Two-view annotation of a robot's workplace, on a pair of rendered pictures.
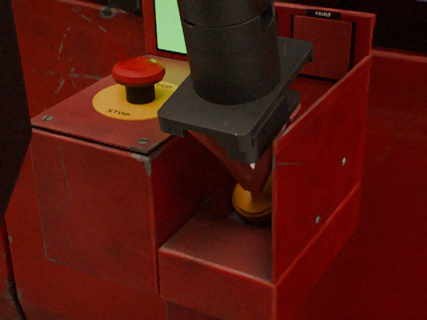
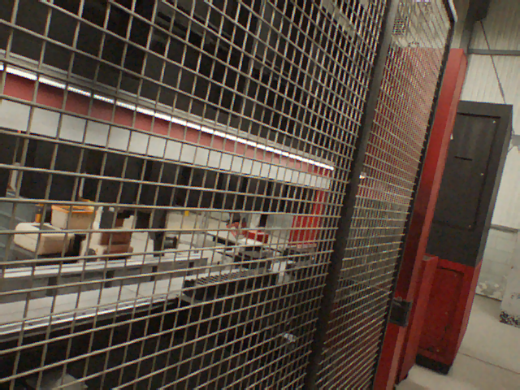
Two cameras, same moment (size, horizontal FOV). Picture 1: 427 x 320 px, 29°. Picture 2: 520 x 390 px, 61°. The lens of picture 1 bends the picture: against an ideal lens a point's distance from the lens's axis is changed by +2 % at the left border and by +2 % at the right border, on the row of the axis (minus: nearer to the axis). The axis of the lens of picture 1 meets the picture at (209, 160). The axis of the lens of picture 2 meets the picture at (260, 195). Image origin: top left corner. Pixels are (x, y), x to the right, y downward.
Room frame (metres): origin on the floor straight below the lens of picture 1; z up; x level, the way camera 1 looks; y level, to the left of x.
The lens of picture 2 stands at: (0.88, -2.20, 1.36)
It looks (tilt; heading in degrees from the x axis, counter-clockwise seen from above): 3 degrees down; 89
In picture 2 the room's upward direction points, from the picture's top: 12 degrees clockwise
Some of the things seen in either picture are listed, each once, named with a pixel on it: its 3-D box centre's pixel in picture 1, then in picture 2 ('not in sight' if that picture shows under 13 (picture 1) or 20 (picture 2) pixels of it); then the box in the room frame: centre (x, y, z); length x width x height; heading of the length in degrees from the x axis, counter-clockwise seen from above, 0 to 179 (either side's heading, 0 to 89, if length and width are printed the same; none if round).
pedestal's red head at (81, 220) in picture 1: (202, 143); not in sight; (0.54, 0.00, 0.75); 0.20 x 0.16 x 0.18; 59
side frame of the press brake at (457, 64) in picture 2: not in sight; (358, 224); (1.60, 0.73, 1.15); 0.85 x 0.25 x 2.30; 148
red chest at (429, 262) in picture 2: not in sight; (383, 313); (2.03, 1.09, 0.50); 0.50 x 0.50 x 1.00; 58
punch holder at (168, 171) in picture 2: not in sight; (156, 179); (0.54, -0.67, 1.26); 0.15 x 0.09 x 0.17; 58
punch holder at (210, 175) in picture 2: not in sight; (192, 184); (0.64, -0.50, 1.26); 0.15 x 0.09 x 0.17; 58
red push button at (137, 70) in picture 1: (139, 85); not in sight; (0.56, 0.05, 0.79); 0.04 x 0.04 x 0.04
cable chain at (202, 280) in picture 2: not in sight; (236, 281); (0.88, -0.87, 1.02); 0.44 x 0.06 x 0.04; 58
